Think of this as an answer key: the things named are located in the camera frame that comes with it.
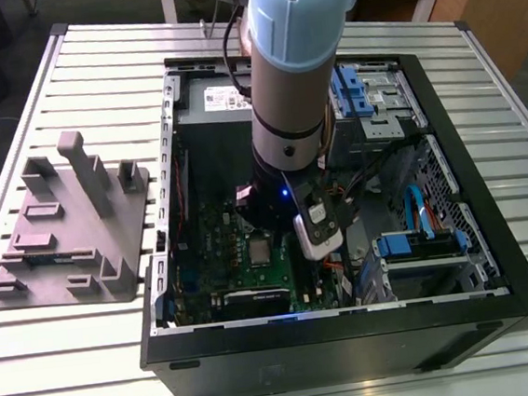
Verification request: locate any silver CPU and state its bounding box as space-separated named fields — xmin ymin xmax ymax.
xmin=248 ymin=238 xmax=274 ymax=266

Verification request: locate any CPU socket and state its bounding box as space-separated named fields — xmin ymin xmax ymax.
xmin=243 ymin=232 xmax=278 ymax=273

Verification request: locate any black RAM slot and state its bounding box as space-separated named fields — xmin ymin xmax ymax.
xmin=285 ymin=231 xmax=309 ymax=302
xmin=303 ymin=257 xmax=326 ymax=299

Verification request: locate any green motherboard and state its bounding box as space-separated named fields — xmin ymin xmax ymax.
xmin=165 ymin=184 xmax=346 ymax=328

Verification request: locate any grey power supply unit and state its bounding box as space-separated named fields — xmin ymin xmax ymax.
xmin=170 ymin=72 xmax=264 ymax=196

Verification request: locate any black graphics card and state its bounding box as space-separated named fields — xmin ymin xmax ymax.
xmin=210 ymin=282 xmax=296 ymax=324

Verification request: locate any hard disk in blue carrier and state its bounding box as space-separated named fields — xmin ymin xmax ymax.
xmin=371 ymin=226 xmax=469 ymax=266

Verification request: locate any blue plastic drive latch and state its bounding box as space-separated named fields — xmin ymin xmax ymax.
xmin=328 ymin=63 xmax=378 ymax=122

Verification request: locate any silver metal drive cage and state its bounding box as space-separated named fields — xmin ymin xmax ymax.
xmin=320 ymin=56 xmax=432 ymax=170

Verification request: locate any black open PC case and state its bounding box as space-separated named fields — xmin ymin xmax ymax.
xmin=110 ymin=22 xmax=528 ymax=396

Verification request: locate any silver metal disk bay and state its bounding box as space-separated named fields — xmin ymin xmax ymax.
xmin=349 ymin=221 xmax=510 ymax=307

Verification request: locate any grey plastic parts rack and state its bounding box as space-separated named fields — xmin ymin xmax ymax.
xmin=0 ymin=123 xmax=163 ymax=316

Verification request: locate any RAM stick with blue label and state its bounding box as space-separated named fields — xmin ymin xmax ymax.
xmin=24 ymin=252 xmax=77 ymax=269

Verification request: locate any wooden panel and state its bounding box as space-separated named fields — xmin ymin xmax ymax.
xmin=426 ymin=0 xmax=528 ymax=89

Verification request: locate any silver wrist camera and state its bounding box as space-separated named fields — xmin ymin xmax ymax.
xmin=291 ymin=198 xmax=347 ymax=262

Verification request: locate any orange wire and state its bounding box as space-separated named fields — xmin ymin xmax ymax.
xmin=321 ymin=253 xmax=353 ymax=276

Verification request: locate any thin red wire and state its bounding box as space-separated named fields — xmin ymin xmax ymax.
xmin=168 ymin=157 xmax=190 ymax=239

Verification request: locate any black wire bundle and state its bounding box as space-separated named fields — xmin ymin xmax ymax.
xmin=332 ymin=136 xmax=425 ymax=229

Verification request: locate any blue data wire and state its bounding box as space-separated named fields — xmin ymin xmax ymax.
xmin=401 ymin=181 xmax=439 ymax=243

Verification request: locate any thick black camera cable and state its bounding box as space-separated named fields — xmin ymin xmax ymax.
xmin=219 ymin=6 xmax=255 ymax=105

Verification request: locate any white desk frame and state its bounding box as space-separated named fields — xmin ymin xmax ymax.
xmin=158 ymin=0 xmax=181 ymax=25

